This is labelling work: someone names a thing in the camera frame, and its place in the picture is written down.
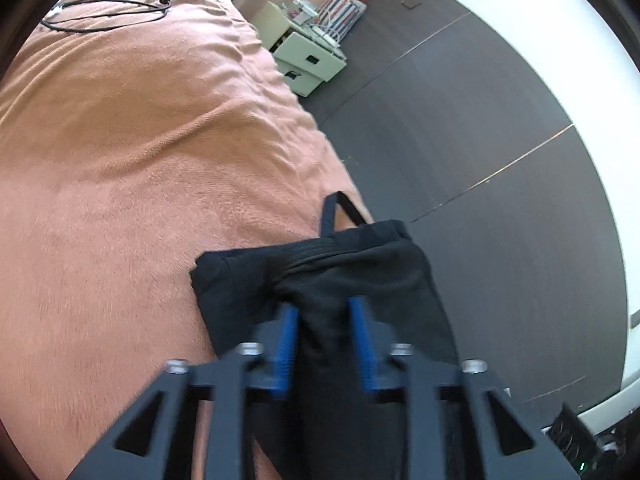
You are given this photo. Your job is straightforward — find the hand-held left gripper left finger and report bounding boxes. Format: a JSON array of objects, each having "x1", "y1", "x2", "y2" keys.
[{"x1": 67, "y1": 302, "x2": 301, "y2": 480}]

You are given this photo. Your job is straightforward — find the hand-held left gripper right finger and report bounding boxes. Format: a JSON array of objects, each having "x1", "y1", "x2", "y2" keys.
[{"x1": 347, "y1": 296, "x2": 583, "y2": 480}]

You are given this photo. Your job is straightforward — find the black pants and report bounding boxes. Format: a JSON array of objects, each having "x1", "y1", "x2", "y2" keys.
[{"x1": 189, "y1": 191, "x2": 463, "y2": 480}]

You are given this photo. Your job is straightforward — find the black equipment box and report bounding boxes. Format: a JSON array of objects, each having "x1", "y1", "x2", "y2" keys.
[{"x1": 542, "y1": 402, "x2": 640, "y2": 476}]

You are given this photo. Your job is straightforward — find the orange fleece blanket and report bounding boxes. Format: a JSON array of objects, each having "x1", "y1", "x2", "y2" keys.
[{"x1": 0, "y1": 0, "x2": 376, "y2": 480}]

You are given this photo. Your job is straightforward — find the white bedside cabinet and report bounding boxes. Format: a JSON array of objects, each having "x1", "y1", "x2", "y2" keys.
[{"x1": 252, "y1": 1, "x2": 348, "y2": 97}]

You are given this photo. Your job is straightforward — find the red white striped bag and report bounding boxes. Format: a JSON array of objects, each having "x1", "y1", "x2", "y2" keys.
[{"x1": 315, "y1": 0, "x2": 369, "y2": 43}]

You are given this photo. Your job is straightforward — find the black cable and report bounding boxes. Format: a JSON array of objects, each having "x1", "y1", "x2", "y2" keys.
[{"x1": 41, "y1": 0, "x2": 172, "y2": 34}]

